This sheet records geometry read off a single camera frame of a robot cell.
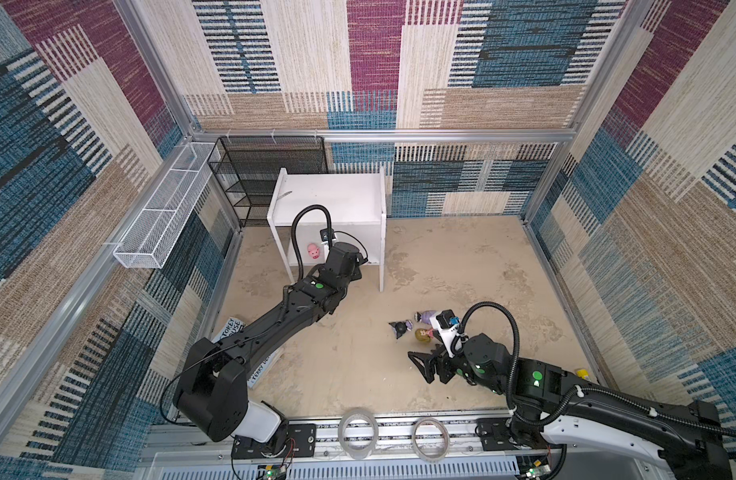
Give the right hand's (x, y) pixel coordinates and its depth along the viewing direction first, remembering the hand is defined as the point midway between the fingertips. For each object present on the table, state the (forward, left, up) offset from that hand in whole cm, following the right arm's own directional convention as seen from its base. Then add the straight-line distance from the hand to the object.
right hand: (424, 349), depth 72 cm
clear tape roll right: (-16, -5, -14) cm, 22 cm away
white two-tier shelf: (+33, +15, +18) cm, 41 cm away
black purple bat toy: (+12, +4, -14) cm, 19 cm away
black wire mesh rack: (+62, +53, +9) cm, 82 cm away
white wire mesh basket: (+21, +64, +19) cm, 70 cm away
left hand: (+25, +18, +6) cm, 32 cm away
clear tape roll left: (-19, +15, -15) cm, 29 cm away
